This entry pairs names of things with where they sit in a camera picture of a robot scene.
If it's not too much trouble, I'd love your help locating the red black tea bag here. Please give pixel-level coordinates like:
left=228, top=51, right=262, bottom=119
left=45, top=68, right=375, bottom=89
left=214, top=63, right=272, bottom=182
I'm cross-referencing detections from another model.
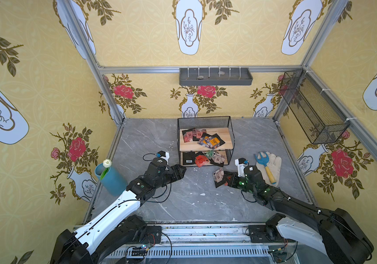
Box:
left=224, top=171, right=239, bottom=184

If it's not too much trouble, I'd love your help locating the orange label tea bag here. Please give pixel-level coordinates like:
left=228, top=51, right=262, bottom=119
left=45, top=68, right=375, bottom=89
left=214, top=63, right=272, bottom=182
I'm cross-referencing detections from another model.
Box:
left=198, top=133, right=225, bottom=149

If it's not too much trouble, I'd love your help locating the beige floral tea bag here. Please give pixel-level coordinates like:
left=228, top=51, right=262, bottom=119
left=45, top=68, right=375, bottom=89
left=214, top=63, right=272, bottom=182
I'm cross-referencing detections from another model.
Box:
left=213, top=168, right=225, bottom=188

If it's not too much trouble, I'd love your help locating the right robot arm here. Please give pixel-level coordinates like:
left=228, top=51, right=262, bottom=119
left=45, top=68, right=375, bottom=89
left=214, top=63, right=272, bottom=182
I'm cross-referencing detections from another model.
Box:
left=224, top=166, right=374, bottom=264

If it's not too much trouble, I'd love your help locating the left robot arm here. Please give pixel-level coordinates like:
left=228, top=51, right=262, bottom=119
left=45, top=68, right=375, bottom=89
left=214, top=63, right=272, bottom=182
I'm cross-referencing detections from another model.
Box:
left=50, top=157, right=187, bottom=264

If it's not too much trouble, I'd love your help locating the red tea bag lower shelf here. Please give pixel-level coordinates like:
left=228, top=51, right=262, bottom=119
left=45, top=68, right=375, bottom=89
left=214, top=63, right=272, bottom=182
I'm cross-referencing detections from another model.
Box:
left=195, top=155, right=210, bottom=167

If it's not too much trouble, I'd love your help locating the floral tea bag lower shelf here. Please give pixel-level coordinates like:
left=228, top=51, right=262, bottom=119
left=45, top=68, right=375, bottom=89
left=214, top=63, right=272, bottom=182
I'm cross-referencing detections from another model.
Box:
left=211, top=152, right=225, bottom=167

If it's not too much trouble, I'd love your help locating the green tea bag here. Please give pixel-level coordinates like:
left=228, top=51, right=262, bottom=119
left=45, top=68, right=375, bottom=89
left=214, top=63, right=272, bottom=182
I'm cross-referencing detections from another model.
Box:
left=204, top=151, right=215, bottom=159

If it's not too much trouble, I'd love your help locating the pink label tea bag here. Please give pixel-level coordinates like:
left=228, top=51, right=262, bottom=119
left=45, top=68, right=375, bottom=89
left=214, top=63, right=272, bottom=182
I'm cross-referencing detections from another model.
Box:
left=182, top=128, right=207, bottom=143

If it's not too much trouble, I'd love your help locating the large black barcode packet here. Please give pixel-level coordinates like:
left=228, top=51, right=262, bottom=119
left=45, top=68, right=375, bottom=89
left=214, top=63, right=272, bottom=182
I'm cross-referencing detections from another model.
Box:
left=182, top=151, right=196, bottom=166

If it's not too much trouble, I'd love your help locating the blue yellow garden fork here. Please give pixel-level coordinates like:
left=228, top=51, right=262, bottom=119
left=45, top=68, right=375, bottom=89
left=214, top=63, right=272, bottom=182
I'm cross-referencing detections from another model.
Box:
left=254, top=152, right=276, bottom=184

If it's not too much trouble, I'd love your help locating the white work glove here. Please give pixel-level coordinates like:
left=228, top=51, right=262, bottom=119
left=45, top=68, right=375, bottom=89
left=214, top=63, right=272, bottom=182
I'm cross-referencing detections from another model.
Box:
left=256, top=152, right=282, bottom=187

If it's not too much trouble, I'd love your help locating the teal vase with flower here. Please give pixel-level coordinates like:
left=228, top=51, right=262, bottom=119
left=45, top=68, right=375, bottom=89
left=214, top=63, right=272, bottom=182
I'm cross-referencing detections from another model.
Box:
left=95, top=159, right=127, bottom=196

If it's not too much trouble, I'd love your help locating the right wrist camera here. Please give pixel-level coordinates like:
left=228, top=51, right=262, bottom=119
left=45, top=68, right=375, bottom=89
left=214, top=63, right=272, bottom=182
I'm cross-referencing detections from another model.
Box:
left=235, top=158, right=249, bottom=177

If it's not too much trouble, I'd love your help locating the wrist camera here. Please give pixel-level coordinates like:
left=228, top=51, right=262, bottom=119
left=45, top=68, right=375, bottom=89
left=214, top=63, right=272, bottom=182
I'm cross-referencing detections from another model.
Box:
left=156, top=151, right=170, bottom=162
left=235, top=158, right=249, bottom=177

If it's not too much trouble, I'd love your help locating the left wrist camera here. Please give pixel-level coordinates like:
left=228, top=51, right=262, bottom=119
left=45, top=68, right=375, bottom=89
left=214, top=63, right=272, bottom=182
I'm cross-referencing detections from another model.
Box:
left=156, top=151, right=170, bottom=162

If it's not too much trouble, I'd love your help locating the black wire mesh shelf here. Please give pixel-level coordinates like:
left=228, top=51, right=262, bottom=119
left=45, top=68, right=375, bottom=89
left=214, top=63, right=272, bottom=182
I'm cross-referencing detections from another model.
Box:
left=177, top=116, right=235, bottom=167

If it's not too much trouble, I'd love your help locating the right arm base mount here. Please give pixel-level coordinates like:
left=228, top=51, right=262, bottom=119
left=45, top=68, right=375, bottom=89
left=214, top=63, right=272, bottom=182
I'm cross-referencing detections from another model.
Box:
left=247, top=224, right=284, bottom=243

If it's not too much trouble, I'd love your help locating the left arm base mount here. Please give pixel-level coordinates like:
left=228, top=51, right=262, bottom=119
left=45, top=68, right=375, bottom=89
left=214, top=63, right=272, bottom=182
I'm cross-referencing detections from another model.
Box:
left=129, top=225, right=162, bottom=245

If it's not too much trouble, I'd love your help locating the black wall mesh basket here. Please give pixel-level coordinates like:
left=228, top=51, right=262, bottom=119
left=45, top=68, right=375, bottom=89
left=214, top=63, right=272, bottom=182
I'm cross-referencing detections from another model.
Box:
left=280, top=70, right=350, bottom=145

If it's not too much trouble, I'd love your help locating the grey wall tray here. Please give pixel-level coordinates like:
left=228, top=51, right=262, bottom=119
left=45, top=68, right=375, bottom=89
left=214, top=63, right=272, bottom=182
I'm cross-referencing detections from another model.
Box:
left=178, top=66, right=253, bottom=86

